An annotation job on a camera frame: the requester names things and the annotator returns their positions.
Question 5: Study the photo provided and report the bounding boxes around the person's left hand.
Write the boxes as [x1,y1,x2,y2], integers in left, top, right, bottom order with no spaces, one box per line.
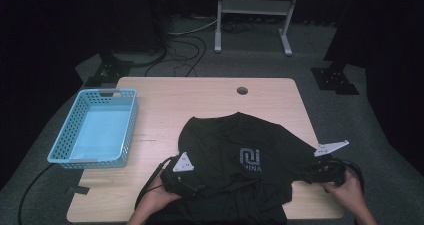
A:
[133,178,183,217]

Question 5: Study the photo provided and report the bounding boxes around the black stand base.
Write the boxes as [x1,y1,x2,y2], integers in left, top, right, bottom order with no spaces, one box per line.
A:
[84,49,135,88]
[310,59,361,96]

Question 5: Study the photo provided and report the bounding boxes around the light blue plastic basket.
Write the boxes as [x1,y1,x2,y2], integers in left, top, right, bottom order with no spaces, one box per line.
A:
[46,87,139,170]

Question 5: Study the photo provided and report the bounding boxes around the black T-shirt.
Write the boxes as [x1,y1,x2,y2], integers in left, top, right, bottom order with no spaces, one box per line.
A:
[145,111,322,225]

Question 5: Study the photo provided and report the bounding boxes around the person's right hand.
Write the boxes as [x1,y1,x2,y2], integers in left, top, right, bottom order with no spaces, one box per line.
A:
[321,169,365,213]

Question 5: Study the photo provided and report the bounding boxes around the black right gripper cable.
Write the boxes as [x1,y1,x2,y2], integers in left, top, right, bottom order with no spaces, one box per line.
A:
[342,158,365,193]

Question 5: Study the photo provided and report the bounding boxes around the white floor cable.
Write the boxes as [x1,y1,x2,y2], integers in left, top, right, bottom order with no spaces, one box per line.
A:
[168,18,218,37]

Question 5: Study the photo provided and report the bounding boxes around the white metal stand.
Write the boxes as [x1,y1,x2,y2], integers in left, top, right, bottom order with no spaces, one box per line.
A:
[214,0,301,57]

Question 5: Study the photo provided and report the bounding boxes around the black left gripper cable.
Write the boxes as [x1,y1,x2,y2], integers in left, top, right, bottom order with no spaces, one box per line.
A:
[134,156,175,210]

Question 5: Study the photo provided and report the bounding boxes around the black tape strip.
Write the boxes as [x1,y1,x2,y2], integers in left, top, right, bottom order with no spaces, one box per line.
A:
[67,184,91,196]

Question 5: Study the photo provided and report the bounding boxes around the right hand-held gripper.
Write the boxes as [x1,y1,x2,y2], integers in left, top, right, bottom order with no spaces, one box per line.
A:
[304,139,350,186]

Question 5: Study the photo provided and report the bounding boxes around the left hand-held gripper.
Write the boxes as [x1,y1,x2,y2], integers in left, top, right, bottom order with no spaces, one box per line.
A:
[161,151,202,200]

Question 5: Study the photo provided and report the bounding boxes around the thick black floor cable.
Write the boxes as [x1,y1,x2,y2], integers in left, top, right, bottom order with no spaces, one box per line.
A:
[14,163,58,225]

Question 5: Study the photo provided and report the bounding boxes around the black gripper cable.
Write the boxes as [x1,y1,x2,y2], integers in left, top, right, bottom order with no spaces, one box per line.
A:
[134,156,175,210]
[342,158,365,193]

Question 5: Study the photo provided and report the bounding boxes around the thin black floor cables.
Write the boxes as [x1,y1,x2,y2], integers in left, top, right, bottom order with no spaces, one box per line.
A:
[144,34,208,78]

